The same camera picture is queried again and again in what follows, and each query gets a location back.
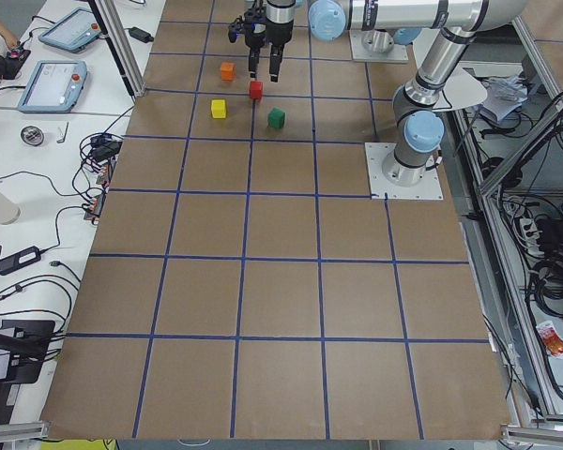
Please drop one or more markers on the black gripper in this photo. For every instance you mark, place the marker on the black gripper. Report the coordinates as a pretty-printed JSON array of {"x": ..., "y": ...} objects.
[{"x": 278, "y": 33}]

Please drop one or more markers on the red wooden block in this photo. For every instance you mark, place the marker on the red wooden block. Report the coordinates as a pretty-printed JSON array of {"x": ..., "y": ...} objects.
[{"x": 256, "y": 90}]

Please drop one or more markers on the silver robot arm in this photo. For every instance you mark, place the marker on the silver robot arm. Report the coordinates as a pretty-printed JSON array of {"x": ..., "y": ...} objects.
[{"x": 420, "y": 130}]

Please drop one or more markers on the orange wooden block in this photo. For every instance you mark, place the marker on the orange wooden block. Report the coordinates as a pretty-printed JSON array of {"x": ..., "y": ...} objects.
[{"x": 227, "y": 71}]

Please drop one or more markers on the green wooden block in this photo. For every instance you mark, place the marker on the green wooden block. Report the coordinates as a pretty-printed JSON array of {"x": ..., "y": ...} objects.
[{"x": 276, "y": 118}]

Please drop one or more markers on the yellow wooden block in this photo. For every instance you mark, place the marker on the yellow wooden block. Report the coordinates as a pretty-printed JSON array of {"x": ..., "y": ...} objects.
[{"x": 218, "y": 108}]

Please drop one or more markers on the black power adapter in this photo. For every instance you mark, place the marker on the black power adapter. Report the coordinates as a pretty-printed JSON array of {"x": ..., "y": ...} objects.
[{"x": 140, "y": 35}]

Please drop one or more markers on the far teach pendant tablet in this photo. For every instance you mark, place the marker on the far teach pendant tablet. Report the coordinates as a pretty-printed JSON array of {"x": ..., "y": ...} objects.
[{"x": 73, "y": 32}]

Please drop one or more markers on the teach pendant tablet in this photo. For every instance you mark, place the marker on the teach pendant tablet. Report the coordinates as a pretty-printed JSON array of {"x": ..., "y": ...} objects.
[
  {"x": 54, "y": 87},
  {"x": 73, "y": 32}
]

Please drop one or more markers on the metal allen key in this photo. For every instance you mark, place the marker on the metal allen key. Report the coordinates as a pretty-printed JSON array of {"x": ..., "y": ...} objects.
[{"x": 63, "y": 133}]

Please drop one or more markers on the near teach pendant tablet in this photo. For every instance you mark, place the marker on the near teach pendant tablet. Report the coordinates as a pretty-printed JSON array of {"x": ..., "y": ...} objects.
[{"x": 54, "y": 87}]

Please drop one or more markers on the black power brick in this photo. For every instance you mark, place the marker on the black power brick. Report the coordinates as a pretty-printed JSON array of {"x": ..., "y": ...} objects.
[{"x": 19, "y": 260}]

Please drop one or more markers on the red snack packet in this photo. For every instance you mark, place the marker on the red snack packet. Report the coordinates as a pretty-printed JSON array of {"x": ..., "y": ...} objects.
[{"x": 550, "y": 338}]

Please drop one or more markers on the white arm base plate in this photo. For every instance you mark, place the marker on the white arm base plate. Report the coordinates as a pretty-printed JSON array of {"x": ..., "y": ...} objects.
[
  {"x": 389, "y": 180},
  {"x": 376, "y": 47}
]

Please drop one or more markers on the aluminium frame post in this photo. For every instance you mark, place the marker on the aluminium frame post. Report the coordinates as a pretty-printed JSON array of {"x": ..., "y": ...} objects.
[{"x": 112, "y": 28}]

